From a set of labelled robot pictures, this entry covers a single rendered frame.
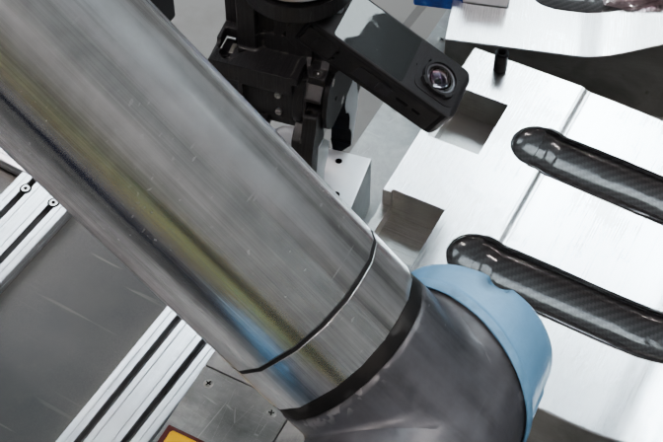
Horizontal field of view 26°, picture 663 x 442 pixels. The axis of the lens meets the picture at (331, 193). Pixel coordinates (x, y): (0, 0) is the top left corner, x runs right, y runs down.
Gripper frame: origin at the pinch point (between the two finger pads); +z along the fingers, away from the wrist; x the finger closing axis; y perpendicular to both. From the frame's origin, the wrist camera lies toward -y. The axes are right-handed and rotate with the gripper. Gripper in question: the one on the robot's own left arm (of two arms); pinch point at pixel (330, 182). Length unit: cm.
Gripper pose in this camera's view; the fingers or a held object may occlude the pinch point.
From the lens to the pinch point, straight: 103.9
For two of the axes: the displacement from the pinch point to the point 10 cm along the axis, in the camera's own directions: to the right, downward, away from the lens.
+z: 0.0, 6.3, 7.8
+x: -3.1, 7.4, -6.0
